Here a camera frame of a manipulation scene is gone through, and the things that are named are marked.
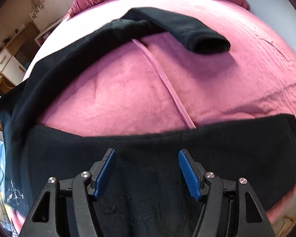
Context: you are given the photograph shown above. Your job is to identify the white cabinet with drawer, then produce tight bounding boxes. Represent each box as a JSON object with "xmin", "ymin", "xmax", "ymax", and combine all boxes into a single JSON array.
[{"xmin": 0, "ymin": 48, "xmax": 26, "ymax": 86}]

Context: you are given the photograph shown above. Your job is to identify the pink bed sheet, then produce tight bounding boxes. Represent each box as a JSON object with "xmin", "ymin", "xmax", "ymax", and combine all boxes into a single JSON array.
[{"xmin": 5, "ymin": 0, "xmax": 296, "ymax": 232}]

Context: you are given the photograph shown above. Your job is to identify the wooden desk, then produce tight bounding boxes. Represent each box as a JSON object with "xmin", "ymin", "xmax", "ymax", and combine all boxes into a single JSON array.
[{"xmin": 0, "ymin": 23, "xmax": 40, "ymax": 87}]

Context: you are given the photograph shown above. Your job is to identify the black embroidered pants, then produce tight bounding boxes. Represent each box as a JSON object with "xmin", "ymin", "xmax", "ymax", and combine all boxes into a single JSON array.
[{"xmin": 0, "ymin": 2, "xmax": 296, "ymax": 236}]

